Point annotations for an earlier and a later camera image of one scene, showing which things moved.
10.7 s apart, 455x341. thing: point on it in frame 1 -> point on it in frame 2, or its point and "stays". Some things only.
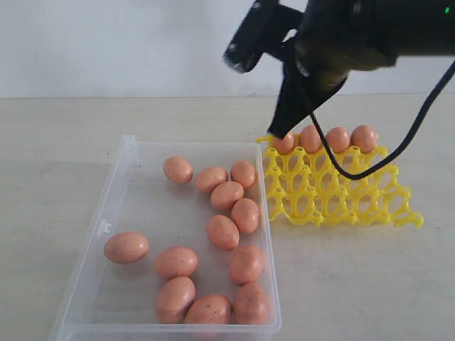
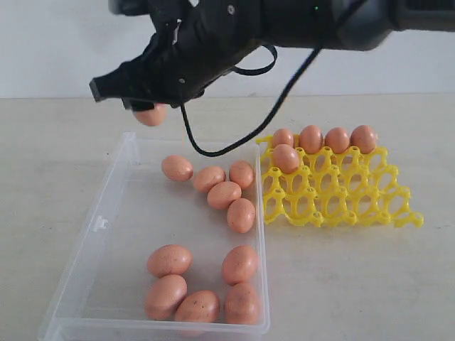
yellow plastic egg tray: [304, 187] stays
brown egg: [284, 145] stays
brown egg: [177, 170] stays
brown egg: [126, 248] -> [154, 116]
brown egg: [310, 139] stays
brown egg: [243, 172] stays
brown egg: [222, 233] -> [286, 158]
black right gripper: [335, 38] -> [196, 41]
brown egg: [338, 139] stays
